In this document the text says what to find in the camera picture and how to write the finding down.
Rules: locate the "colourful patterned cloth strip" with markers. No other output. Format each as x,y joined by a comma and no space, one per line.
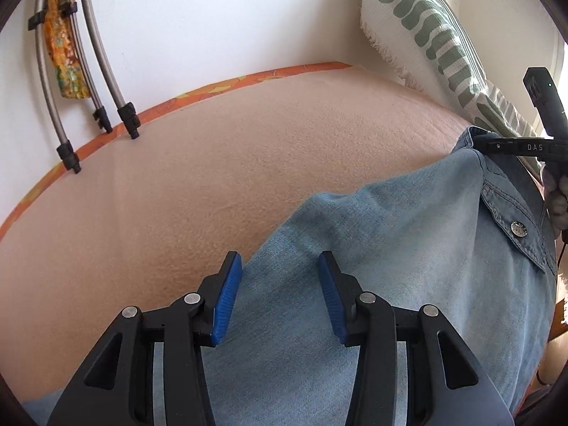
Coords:
65,50

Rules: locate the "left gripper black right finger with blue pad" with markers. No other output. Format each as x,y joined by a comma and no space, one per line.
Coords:
446,384

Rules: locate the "light blue denim pants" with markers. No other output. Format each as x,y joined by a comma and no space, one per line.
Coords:
469,234

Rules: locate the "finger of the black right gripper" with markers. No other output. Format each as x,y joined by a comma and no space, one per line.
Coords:
496,146

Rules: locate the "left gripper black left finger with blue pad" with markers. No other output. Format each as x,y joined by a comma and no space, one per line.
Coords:
114,383

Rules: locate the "green white patterned pillow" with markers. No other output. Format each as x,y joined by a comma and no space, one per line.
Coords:
426,45

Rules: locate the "peach fleece blanket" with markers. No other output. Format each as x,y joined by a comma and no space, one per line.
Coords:
214,170

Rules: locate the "right hand in grey glove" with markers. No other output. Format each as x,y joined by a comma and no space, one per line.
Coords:
555,195

